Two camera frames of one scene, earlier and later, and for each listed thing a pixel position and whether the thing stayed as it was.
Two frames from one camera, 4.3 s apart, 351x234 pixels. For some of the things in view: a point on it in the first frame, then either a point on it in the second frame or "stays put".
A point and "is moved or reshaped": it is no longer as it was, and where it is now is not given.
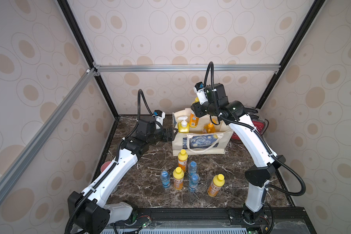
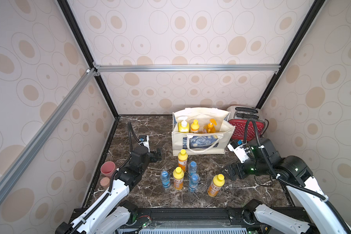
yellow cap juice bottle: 217,182 stays put
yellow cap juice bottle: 178,175 stays put
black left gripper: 172,135 to 155,157
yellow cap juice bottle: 197,109 is moved or reshaped
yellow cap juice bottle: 183,160 stays put
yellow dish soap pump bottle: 183,126 stays put
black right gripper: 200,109 to 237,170
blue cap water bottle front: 193,183 stays put
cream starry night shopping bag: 201,135 stays put
